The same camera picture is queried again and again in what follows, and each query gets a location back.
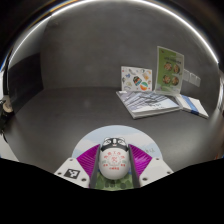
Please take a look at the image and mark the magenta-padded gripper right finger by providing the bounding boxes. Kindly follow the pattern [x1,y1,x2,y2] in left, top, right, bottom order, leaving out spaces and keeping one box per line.
[127,143,175,188]

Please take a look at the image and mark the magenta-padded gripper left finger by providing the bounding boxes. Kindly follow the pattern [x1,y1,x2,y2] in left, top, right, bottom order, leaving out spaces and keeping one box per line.
[53,143,102,190]

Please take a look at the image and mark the white panda-face computer mouse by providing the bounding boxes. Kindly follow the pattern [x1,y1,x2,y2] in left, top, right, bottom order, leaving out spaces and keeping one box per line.
[98,136,130,181]

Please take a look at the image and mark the round landscape-print mouse pad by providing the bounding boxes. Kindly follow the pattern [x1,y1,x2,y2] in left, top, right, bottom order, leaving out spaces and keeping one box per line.
[71,124,164,191]

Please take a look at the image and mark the grey building-cover book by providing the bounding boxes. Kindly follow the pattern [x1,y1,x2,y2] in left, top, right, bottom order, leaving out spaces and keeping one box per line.
[115,90,181,120]

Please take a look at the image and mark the white book with blue band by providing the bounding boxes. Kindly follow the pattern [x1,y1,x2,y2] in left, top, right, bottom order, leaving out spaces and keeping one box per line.
[174,93,210,119]

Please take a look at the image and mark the white sticker-print card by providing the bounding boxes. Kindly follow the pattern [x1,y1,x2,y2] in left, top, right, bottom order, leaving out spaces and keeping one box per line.
[120,65,153,93]

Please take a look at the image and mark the green food poster sign stand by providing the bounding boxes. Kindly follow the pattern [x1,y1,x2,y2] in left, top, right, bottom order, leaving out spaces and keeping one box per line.
[154,45,185,97]

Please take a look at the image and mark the white ceiling light strip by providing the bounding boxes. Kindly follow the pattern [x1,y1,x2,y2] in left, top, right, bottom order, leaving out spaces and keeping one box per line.
[5,0,220,69]

